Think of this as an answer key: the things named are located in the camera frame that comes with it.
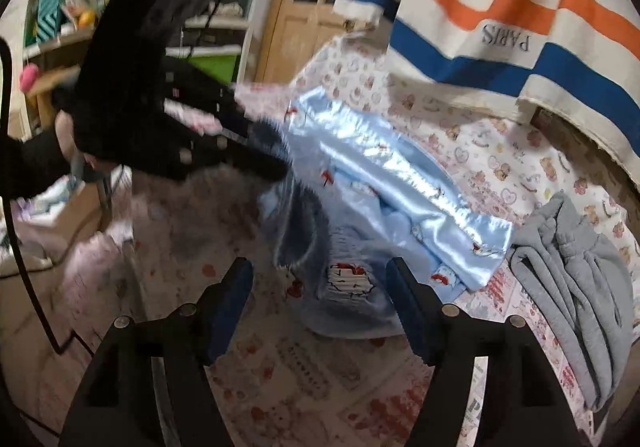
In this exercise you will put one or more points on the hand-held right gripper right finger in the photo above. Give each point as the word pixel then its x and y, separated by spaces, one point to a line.
pixel 407 307

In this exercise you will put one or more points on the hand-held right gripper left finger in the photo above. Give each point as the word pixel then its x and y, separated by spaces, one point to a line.
pixel 227 312

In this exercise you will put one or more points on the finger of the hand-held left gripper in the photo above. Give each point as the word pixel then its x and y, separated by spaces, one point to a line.
pixel 240 162
pixel 210 87

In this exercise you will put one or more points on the light blue satin pants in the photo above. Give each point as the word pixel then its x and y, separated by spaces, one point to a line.
pixel 380 167

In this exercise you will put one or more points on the person's left forearm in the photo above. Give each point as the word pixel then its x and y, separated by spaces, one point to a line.
pixel 35 167

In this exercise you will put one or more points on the green storage box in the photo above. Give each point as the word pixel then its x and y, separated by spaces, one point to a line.
pixel 210 64

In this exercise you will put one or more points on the pink toy ball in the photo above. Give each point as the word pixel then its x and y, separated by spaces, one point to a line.
pixel 30 77

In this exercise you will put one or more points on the wooden door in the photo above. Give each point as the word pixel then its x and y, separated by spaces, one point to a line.
pixel 300 37

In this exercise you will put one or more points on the pink printed bed sheet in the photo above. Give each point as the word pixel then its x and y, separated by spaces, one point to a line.
pixel 310 377

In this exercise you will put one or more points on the bear print bed sheet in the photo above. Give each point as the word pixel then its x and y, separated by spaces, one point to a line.
pixel 500 167

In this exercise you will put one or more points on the grey sweatpants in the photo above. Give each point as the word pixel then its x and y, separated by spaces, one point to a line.
pixel 575 287

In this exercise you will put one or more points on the striped hanging cloth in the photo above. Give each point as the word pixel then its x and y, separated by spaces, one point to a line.
pixel 475 42

